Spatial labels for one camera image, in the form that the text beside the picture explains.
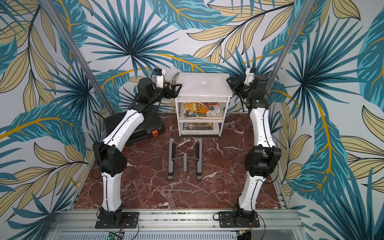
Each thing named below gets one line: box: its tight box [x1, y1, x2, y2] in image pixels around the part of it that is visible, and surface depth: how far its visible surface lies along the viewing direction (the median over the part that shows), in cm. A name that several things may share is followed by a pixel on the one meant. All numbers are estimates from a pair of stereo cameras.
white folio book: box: [180, 122, 220, 135], surface depth 106 cm
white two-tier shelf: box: [175, 96, 233, 137], surface depth 80 cm
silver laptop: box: [177, 72, 233, 97], surface depth 83 cm
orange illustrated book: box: [183, 102, 222, 117], surface depth 96 cm
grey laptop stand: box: [167, 137, 203, 181], surface depth 90 cm
